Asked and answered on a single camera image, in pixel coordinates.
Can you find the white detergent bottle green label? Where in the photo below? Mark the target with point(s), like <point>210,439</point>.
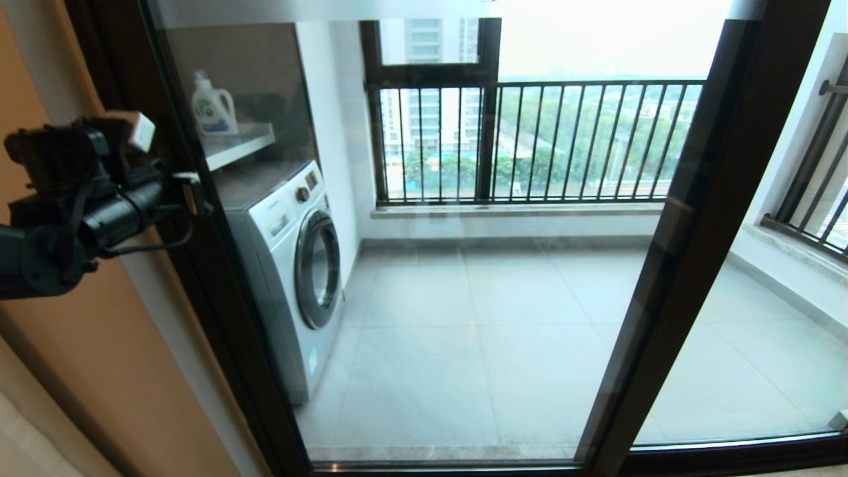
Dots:
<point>213,112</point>

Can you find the long black balcony railing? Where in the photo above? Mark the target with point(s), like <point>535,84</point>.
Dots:
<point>596,84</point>

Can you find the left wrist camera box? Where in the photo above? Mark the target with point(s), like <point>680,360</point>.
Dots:
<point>142,131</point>

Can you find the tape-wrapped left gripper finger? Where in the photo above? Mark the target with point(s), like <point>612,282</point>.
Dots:
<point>187,177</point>
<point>194,199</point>

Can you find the short grey stone sill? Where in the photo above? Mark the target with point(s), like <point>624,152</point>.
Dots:
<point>795,255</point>

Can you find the white front-load washing machine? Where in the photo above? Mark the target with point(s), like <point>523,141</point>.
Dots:
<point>285,265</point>

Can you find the white wall shelf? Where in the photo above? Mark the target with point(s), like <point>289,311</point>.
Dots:
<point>238,146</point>

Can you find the dark framed fixed glass panel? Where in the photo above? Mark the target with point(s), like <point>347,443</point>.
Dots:
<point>762,371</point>

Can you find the long grey stone sill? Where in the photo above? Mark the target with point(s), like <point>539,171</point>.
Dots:
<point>517,211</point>

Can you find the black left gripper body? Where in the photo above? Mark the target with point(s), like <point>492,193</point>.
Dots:
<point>126,212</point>

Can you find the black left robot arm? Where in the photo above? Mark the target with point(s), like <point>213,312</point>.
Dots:
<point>40,265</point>

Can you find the dark balcony window frame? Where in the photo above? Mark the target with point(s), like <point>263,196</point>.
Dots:
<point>489,132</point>

